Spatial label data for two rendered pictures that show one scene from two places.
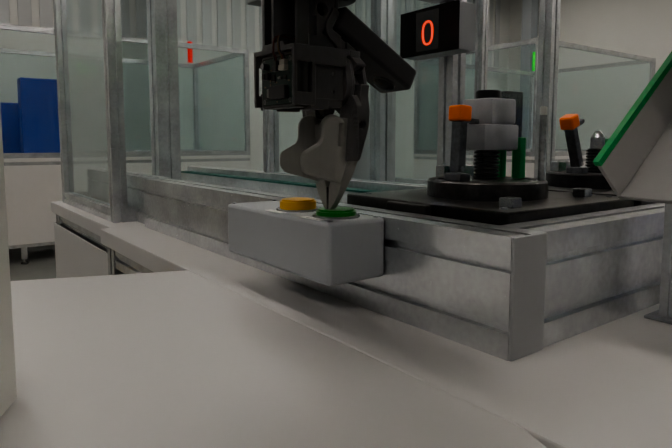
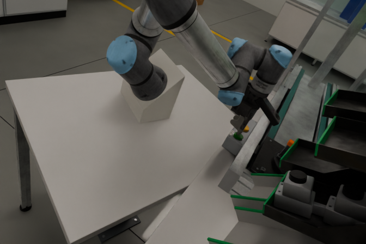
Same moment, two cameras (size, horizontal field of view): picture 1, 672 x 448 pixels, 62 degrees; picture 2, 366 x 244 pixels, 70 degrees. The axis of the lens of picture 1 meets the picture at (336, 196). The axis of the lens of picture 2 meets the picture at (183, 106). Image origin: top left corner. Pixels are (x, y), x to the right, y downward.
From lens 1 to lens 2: 0.77 m
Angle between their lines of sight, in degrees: 58
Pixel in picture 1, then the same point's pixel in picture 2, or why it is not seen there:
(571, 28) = not seen: outside the picture
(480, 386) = (202, 179)
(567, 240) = (248, 184)
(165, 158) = (316, 77)
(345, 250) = (228, 143)
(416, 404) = (191, 169)
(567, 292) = (243, 193)
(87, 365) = (182, 121)
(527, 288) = (228, 179)
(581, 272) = not seen: hidden behind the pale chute
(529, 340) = (224, 188)
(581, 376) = (217, 198)
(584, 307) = not seen: hidden behind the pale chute
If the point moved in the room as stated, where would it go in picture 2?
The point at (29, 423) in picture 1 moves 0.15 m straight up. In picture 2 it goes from (164, 122) to (174, 95)
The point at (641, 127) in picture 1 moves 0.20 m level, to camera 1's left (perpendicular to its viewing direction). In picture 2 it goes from (269, 180) to (235, 131)
